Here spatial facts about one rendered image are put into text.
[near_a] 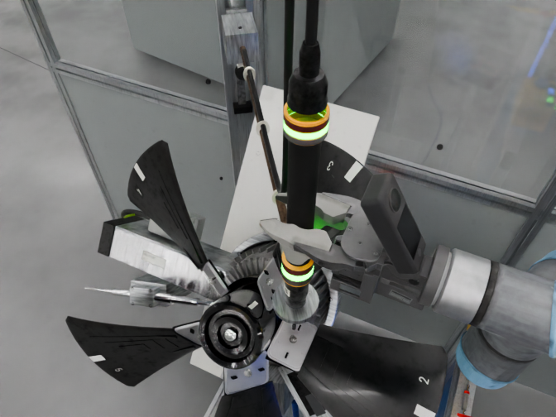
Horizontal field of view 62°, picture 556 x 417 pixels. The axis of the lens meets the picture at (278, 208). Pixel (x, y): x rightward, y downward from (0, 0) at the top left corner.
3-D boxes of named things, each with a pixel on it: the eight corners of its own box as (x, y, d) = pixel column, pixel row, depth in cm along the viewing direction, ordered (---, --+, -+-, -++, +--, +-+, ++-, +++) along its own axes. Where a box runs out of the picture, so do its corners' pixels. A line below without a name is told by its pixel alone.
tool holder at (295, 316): (266, 276, 74) (265, 240, 67) (309, 270, 75) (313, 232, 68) (276, 328, 69) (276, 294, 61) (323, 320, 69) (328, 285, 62)
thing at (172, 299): (230, 309, 95) (88, 291, 106) (230, 299, 94) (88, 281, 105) (226, 313, 93) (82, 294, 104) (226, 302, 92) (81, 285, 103)
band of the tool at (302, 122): (280, 122, 47) (280, 98, 44) (321, 117, 47) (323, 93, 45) (288, 150, 44) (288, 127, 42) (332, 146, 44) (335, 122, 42)
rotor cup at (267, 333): (220, 273, 91) (186, 292, 79) (290, 277, 87) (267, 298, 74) (222, 344, 93) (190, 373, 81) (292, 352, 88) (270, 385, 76)
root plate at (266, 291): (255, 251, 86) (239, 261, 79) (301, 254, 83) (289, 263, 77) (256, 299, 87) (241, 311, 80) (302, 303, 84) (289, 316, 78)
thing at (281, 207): (239, 52, 101) (239, 46, 100) (246, 51, 102) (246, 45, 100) (287, 252, 67) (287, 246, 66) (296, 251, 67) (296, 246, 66)
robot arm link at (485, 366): (539, 352, 63) (578, 315, 55) (489, 407, 59) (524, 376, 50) (489, 311, 67) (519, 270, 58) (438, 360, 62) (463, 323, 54)
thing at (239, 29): (222, 43, 110) (219, 8, 104) (252, 40, 111) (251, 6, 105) (227, 68, 104) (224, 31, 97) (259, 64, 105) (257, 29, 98)
